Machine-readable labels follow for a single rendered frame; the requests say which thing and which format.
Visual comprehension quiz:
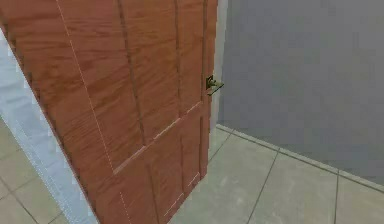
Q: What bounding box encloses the brown wooden room door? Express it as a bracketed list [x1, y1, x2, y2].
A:
[0, 0, 219, 224]

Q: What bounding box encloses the dark brass door handle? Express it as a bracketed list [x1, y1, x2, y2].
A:
[205, 74, 225, 97]

